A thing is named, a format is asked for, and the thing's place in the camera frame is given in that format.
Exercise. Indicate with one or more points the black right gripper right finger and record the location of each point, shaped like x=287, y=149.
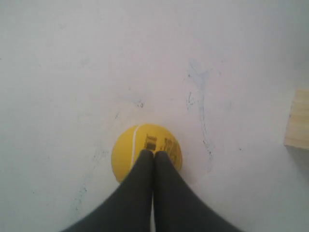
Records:
x=176, y=207

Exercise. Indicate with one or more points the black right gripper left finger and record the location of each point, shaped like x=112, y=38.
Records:
x=128, y=209

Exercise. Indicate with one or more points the yellow tennis ball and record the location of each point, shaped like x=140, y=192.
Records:
x=151, y=137

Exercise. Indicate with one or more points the light wooden cube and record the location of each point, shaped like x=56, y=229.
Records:
x=297, y=130

